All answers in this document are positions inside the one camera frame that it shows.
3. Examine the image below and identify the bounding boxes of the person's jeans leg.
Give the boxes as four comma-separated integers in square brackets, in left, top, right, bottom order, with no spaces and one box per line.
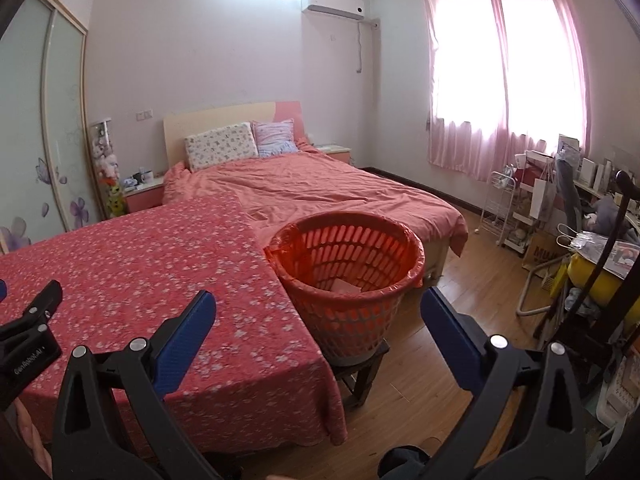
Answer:
[377,442,433,480]

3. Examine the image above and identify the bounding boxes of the white wire trolley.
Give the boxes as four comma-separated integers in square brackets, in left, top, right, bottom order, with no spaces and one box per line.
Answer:
[480,170,517,236]

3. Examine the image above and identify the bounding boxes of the yellow green plush toy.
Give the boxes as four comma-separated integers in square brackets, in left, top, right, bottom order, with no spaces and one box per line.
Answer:
[104,182,126,218]

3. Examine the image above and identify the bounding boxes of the pink striped pillow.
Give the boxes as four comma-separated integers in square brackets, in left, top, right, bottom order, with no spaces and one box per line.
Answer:
[251,119,300,157]

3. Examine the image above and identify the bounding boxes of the brown cardboard box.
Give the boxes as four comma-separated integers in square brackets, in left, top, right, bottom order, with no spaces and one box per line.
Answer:
[522,230,563,273]

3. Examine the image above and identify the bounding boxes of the dark wooden chair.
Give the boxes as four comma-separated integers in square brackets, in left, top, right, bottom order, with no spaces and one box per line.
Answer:
[532,170,640,361]

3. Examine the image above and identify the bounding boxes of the white plastic crate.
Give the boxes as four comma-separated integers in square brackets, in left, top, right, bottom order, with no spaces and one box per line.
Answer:
[595,350,640,426]

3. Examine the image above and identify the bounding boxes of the cluttered white desk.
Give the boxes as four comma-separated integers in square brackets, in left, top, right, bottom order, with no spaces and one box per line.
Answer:
[520,135,640,241]

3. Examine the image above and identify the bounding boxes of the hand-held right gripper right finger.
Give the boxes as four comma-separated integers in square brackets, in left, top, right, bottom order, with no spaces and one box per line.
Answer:
[420,286,588,480]

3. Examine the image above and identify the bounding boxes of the bed with salmon cover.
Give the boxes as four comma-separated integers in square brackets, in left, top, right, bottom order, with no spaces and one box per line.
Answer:
[162,101,469,281]

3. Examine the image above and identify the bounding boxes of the wardrobe with flower doors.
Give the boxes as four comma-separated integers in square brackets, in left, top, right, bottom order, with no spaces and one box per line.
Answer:
[0,0,108,256]

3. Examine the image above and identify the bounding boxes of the white air conditioner pipe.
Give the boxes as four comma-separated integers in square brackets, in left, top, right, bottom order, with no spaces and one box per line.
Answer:
[355,19,380,75]

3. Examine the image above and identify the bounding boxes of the white tube frame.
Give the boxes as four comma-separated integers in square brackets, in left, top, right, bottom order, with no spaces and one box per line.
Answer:
[516,260,558,317]

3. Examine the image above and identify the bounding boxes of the hanging plush toy rack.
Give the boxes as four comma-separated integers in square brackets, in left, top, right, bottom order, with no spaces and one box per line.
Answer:
[90,119,121,186]

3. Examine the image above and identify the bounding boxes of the person's left hand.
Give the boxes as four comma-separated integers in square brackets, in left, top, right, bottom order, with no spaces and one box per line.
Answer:
[12,400,53,471]

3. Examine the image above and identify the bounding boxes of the pink curtain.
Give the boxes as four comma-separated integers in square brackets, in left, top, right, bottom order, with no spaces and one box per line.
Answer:
[420,0,511,181]
[492,0,591,181]

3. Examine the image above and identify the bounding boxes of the white paper bag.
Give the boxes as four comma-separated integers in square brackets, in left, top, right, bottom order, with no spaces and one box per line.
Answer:
[530,177,557,221]

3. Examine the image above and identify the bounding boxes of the pink white nightstand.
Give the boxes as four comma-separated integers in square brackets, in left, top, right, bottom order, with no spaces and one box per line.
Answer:
[122,176,166,215]
[312,144,352,165]

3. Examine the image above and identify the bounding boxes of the red floral tablecloth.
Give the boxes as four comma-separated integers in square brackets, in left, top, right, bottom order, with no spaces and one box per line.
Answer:
[0,194,348,448]

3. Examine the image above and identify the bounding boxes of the white air conditioner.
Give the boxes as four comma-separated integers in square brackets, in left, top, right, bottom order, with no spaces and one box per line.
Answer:
[301,0,366,22]

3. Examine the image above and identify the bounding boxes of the yellow plastic basin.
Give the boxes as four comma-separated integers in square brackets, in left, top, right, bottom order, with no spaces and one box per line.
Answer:
[567,252,640,307]

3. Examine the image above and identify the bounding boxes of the white shelf cart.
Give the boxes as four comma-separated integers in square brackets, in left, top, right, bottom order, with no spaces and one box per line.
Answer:
[505,152,556,253]

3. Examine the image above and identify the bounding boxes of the grey office chair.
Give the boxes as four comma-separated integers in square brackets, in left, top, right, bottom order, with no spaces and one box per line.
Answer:
[554,157,583,231]

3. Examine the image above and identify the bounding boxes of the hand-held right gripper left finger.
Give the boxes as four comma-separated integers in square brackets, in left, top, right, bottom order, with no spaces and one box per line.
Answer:
[50,289,246,480]

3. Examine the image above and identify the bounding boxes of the orange plastic basket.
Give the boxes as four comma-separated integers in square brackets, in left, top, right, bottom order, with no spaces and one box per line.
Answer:
[265,211,427,361]

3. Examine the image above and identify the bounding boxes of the dark wooden stool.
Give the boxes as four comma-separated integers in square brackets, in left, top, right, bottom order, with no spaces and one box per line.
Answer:
[332,342,391,408]

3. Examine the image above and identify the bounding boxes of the white floral pillow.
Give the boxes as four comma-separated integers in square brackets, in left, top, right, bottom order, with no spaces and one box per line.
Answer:
[184,121,260,172]

